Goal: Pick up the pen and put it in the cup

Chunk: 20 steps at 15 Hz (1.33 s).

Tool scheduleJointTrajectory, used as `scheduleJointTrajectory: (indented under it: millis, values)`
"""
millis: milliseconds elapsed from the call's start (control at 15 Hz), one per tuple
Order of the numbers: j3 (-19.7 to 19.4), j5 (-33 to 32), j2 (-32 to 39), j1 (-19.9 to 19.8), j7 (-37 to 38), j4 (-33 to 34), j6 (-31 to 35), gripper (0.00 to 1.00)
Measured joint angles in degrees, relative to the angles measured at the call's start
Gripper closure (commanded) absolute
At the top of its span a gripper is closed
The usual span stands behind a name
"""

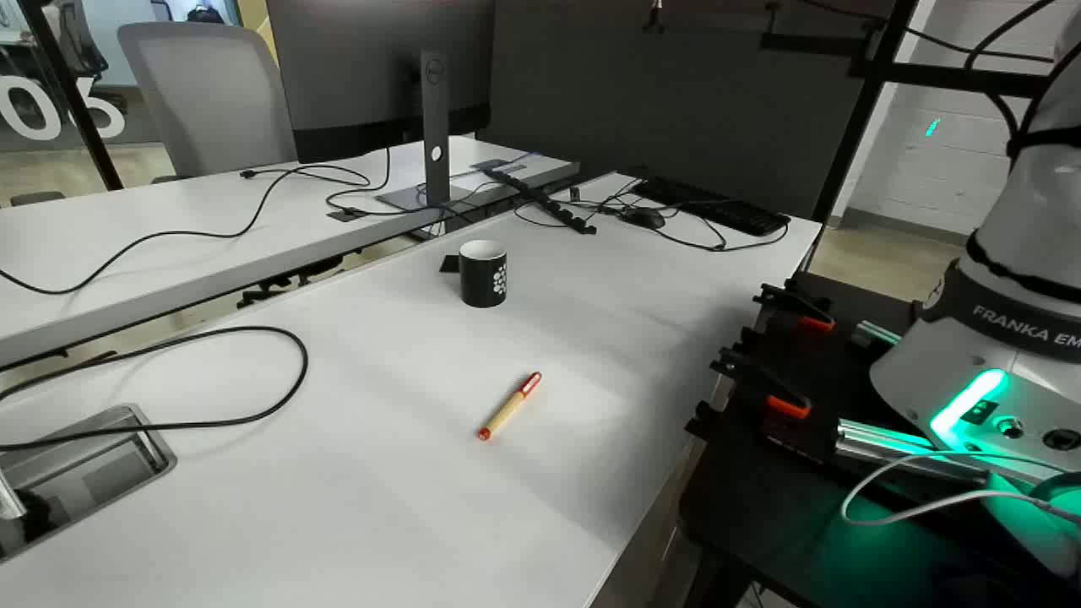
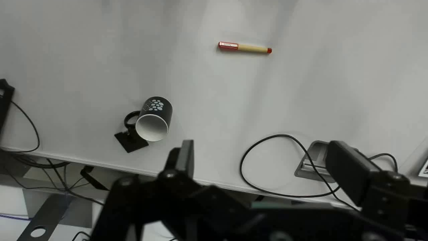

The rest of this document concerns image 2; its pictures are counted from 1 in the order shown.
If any black metal table foot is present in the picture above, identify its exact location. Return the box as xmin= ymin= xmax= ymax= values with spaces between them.
xmin=16 ymin=193 xmax=74 ymax=241

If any thin black cable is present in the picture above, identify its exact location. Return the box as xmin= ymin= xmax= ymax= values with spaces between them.
xmin=0 ymin=99 xmax=41 ymax=155

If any black flat square card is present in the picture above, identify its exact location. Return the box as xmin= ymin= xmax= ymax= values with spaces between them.
xmin=113 ymin=129 xmax=149 ymax=154

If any red capped beige pen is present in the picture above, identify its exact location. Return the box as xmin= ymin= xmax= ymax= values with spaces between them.
xmin=216 ymin=40 xmax=274 ymax=56

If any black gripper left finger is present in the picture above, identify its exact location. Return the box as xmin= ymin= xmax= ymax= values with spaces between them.
xmin=164 ymin=138 xmax=195 ymax=181

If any black box device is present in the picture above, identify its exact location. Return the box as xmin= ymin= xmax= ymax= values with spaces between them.
xmin=0 ymin=78 xmax=16 ymax=137

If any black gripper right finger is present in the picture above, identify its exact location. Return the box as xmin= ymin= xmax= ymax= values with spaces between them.
xmin=325 ymin=139 xmax=379 ymax=208

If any black mug white print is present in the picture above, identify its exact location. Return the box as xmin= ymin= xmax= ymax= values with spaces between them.
xmin=123 ymin=95 xmax=175 ymax=143

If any black looped table cable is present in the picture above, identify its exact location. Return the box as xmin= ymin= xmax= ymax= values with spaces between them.
xmin=238 ymin=133 xmax=398 ymax=212

